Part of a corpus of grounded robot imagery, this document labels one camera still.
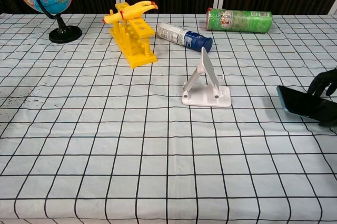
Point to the white folding phone stand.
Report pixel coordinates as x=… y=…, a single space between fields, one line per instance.
x=208 y=100

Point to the yellow rubber chicken toy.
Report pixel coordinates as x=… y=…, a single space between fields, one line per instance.
x=131 y=13

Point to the green chips canister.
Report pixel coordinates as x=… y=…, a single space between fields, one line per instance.
x=245 y=21

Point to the blue and white can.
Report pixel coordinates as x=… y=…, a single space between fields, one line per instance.
x=181 y=36

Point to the black smartphone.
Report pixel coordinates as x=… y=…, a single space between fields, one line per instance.
x=297 y=101

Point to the white black-grid tablecloth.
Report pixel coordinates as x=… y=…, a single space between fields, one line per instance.
x=131 y=142

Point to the yellow plastic test tube rack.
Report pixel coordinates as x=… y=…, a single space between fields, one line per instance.
x=137 y=58

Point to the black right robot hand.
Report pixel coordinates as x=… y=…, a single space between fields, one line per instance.
x=319 y=81

